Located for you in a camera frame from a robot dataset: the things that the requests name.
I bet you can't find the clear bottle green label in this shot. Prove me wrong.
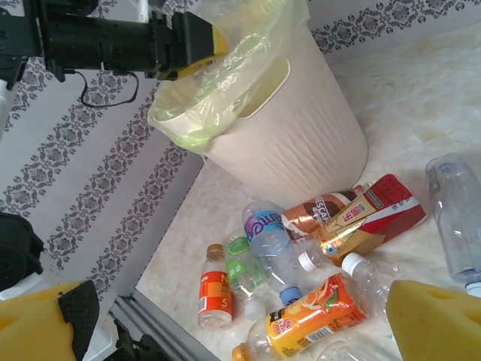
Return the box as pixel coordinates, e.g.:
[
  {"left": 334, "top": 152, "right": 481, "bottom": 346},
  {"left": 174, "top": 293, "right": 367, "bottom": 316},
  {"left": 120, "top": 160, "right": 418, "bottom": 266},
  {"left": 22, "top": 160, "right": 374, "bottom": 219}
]
[{"left": 224, "top": 235, "right": 271, "bottom": 320}]

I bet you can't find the aluminium front rail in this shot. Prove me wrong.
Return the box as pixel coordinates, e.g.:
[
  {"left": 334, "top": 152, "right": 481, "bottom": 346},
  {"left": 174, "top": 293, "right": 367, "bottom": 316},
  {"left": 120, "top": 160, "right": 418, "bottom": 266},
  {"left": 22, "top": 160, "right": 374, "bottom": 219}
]
[{"left": 108, "top": 295, "right": 211, "bottom": 361}]

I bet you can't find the orange juice bottle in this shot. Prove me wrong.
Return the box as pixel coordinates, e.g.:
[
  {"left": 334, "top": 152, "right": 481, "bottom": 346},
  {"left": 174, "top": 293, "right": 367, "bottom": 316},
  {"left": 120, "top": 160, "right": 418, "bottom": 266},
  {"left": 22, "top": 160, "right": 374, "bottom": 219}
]
[{"left": 231, "top": 273, "right": 368, "bottom": 361}]

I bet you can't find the cream ribbed plastic bin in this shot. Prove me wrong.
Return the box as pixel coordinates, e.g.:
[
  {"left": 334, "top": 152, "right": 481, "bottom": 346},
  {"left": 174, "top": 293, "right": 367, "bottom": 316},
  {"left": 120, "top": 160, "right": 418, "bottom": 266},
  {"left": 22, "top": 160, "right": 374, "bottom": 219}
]
[{"left": 152, "top": 0, "right": 369, "bottom": 211}]

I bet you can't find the thin black left gripper cable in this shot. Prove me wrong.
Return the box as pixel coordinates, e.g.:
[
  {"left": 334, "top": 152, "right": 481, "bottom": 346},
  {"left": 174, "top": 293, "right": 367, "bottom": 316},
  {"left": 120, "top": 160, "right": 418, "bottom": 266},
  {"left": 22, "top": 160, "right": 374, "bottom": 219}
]
[{"left": 63, "top": 67, "right": 138, "bottom": 109}]

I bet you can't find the water bottle blue pink label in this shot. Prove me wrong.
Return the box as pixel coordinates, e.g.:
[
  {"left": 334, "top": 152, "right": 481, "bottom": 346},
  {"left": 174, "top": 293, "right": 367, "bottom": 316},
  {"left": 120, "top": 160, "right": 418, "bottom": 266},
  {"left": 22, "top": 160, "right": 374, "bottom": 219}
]
[{"left": 242, "top": 201, "right": 304, "bottom": 308}]

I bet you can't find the brown coffee bottle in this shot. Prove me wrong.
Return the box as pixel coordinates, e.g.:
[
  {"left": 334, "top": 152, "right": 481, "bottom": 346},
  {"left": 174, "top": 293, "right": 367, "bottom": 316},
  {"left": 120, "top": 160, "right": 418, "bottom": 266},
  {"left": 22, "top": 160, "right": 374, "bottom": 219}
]
[{"left": 281, "top": 190, "right": 371, "bottom": 244}]

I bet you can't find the red gold tea bottle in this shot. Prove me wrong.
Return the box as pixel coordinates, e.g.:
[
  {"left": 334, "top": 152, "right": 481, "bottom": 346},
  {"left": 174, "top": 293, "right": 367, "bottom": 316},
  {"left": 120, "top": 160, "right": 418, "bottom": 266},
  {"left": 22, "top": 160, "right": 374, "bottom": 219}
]
[{"left": 298, "top": 173, "right": 428, "bottom": 272}]

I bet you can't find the clear bottle white cap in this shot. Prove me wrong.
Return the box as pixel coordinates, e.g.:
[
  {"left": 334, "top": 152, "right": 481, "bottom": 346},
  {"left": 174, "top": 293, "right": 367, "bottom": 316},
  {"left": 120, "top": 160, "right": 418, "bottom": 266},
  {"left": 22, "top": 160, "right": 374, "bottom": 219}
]
[{"left": 341, "top": 252, "right": 394, "bottom": 320}]

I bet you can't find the small bottle orange label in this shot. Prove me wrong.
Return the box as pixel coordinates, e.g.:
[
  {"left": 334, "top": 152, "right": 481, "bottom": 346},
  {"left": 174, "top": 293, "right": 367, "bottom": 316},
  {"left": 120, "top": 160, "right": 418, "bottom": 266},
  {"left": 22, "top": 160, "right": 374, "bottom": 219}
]
[{"left": 198, "top": 243, "right": 234, "bottom": 330}]

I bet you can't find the large clear unlabelled bottle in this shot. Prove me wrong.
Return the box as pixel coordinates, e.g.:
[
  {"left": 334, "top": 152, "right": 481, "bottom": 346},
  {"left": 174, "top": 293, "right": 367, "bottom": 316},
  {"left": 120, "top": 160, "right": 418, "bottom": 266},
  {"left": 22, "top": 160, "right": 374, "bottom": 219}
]
[{"left": 425, "top": 153, "right": 481, "bottom": 296}]

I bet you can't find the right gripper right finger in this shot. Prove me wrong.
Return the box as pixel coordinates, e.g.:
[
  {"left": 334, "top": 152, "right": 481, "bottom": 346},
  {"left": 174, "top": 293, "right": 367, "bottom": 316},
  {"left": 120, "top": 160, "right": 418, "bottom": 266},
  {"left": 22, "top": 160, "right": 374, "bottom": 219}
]
[{"left": 386, "top": 279, "right": 481, "bottom": 361}]

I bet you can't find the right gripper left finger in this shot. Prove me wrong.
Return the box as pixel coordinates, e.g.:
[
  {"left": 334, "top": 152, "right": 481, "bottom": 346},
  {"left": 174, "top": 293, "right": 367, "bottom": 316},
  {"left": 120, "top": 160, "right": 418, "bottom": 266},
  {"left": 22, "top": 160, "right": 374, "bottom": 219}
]
[{"left": 0, "top": 280, "right": 101, "bottom": 361}]

